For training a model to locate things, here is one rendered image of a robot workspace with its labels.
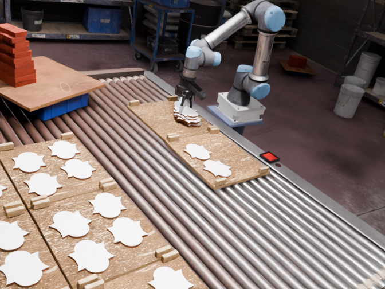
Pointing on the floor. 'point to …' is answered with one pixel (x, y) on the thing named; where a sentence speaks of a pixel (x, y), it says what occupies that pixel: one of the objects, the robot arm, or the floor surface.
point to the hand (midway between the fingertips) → (186, 111)
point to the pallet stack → (252, 35)
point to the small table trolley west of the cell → (141, 49)
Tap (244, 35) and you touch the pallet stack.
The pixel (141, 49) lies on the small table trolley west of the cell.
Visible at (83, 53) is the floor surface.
